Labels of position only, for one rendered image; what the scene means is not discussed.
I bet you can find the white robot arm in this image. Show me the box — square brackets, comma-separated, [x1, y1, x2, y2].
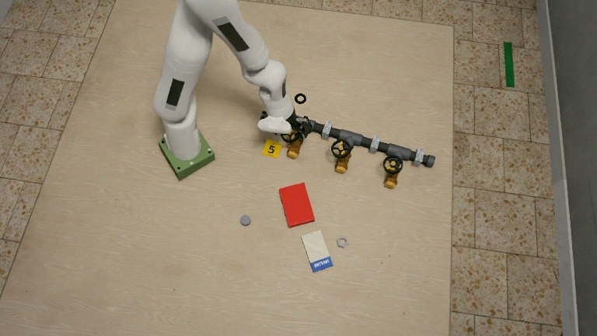
[152, 0, 294, 160]

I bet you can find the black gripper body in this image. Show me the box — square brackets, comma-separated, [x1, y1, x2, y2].
[286, 108, 298, 126]

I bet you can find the grey pipe manifold with three valves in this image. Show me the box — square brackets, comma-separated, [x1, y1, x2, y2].
[281, 119, 435, 188]

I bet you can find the red flat rectangular block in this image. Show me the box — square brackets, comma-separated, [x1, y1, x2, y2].
[279, 183, 315, 228]

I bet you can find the grey round disc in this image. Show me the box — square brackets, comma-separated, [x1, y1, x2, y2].
[240, 215, 251, 226]

